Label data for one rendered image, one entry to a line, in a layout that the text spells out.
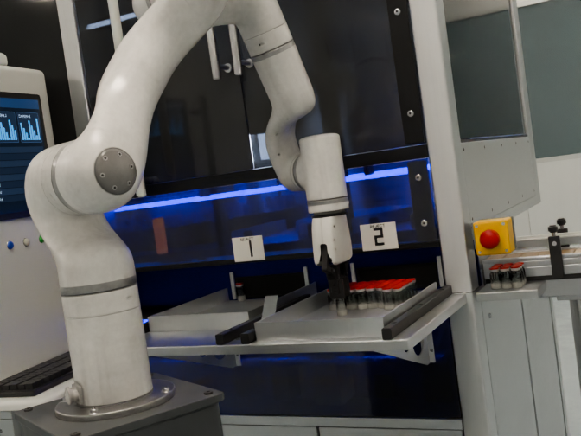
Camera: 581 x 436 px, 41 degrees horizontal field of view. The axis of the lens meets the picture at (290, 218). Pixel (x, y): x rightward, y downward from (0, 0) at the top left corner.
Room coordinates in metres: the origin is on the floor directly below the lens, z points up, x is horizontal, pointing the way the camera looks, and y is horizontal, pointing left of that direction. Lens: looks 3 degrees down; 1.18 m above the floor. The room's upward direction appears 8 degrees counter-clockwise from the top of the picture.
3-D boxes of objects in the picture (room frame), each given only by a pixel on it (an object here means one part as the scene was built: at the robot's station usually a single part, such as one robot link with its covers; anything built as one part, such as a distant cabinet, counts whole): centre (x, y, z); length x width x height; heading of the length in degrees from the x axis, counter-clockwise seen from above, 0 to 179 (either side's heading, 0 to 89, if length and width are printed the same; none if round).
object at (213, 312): (1.83, 0.15, 0.90); 0.34 x 0.26 x 0.04; 153
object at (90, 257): (1.27, 0.34, 1.16); 0.19 x 0.12 x 0.24; 42
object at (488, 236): (1.63, -0.41, 0.99); 0.04 x 0.04 x 0.04; 63
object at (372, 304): (1.65, -0.14, 0.90); 0.18 x 0.02 x 0.05; 63
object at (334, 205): (1.61, -0.08, 1.11); 0.09 x 0.08 x 0.03; 153
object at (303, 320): (1.57, -0.10, 0.90); 0.34 x 0.26 x 0.04; 153
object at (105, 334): (1.25, 0.32, 0.95); 0.19 x 0.19 x 0.18
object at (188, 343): (1.69, 0.03, 0.87); 0.70 x 0.48 x 0.02; 63
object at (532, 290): (1.70, -0.46, 0.87); 0.14 x 0.13 x 0.02; 153
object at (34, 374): (1.81, 0.57, 0.82); 0.40 x 0.14 x 0.02; 160
